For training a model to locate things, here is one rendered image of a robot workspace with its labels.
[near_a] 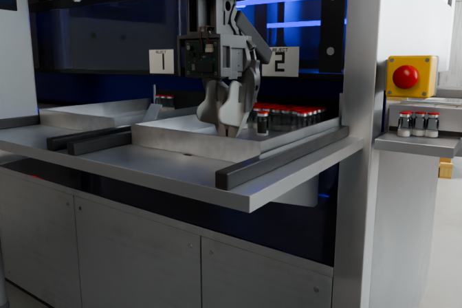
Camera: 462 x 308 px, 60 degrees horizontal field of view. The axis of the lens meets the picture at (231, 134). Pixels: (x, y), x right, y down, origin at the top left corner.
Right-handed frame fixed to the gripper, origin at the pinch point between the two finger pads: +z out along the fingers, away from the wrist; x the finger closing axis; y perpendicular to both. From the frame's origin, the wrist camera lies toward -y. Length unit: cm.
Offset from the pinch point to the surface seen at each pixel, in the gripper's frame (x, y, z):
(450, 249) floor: 15, -190, 92
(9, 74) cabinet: -92, -14, -6
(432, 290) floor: 13, -140, 92
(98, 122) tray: -32.8, -1.7, 1.3
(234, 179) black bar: 8.2, 11.1, 2.5
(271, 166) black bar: 8.1, 2.3, 2.9
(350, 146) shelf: 11.0, -20.2, 4.1
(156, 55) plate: -43, -28, -12
